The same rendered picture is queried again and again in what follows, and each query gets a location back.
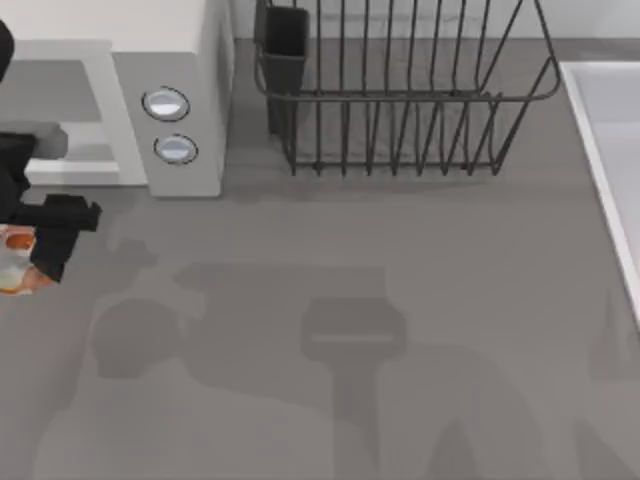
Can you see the pale grey rounded box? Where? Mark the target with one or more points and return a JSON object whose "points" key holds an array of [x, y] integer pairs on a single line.
{"points": [[49, 141]]}

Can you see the pale microwave door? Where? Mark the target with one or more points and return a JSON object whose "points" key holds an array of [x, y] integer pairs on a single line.
{"points": [[112, 125]]}

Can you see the small silver microwave knob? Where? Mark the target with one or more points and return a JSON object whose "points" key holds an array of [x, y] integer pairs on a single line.
{"points": [[176, 149]]}

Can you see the large silver microwave knob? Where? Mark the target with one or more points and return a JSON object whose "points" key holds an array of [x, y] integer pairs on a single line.
{"points": [[166, 104]]}

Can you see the pale microwave oven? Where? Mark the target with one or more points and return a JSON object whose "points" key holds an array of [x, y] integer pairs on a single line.
{"points": [[205, 100]]}

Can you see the dark grey utensil holder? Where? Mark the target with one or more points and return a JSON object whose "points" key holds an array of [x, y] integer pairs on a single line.
{"points": [[282, 45]]}

